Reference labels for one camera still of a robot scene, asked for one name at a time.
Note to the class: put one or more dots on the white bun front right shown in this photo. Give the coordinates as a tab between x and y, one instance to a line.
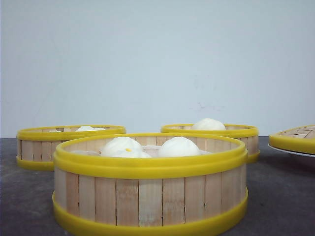
178	146

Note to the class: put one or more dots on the white bun right rear basket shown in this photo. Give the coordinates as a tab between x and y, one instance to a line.
208	124

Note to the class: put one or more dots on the bamboo steamer basket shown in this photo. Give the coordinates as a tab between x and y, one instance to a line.
35	146
196	195
245	133

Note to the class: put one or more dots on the white bun with yellow dot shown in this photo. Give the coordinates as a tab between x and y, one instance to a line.
124	147

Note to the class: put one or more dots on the bamboo steamer lid yellow rim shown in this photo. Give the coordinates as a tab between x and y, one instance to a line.
298	139

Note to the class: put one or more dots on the white plate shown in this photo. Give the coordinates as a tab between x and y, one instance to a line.
304	159

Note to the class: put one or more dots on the white bun basket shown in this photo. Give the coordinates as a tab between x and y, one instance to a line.
208	124
88	128

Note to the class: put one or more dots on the white bun left rear basket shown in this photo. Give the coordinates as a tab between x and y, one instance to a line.
88	128

